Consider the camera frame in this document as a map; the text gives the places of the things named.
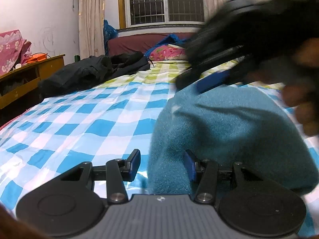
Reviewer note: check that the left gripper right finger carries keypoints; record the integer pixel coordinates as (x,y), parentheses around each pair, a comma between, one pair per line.
(204,175)

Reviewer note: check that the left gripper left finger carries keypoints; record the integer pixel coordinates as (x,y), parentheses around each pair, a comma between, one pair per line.
(115,173)

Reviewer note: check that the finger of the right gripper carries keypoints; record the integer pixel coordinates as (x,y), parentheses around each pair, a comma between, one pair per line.
(212,81)

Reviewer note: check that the teal fleece garment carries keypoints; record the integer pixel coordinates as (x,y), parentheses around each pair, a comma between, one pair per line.
(228,124)

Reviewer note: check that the person's right hand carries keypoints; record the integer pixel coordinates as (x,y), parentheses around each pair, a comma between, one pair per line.
(296,94)

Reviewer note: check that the pink floral pillow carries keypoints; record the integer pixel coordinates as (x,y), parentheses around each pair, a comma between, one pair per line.
(168,52)

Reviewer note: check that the blue green checkered bedsheet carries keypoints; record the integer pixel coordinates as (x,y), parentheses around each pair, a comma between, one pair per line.
(101,124)

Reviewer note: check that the blue blanket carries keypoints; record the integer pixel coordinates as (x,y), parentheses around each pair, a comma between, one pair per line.
(172,39)

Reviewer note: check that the maroon headboard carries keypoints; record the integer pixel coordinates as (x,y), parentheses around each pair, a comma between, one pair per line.
(133,43)

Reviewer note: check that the window with metal grille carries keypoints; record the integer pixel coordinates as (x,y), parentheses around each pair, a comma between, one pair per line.
(134,13)

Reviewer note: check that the black jacket on bed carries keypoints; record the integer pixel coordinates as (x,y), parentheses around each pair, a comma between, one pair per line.
(90,72)

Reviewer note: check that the blue plastic bag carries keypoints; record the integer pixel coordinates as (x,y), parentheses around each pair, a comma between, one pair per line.
(109,33)

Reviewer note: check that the wooden desk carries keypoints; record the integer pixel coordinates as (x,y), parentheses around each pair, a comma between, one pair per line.
(19,88)

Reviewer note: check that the orange bag on desk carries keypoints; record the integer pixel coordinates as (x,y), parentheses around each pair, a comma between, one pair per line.
(37,57)

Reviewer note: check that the left cream curtain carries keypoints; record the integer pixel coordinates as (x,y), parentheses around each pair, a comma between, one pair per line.
(90,23)

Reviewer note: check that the pink floral cloth bundle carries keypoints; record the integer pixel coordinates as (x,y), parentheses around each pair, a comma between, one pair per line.
(14,50)

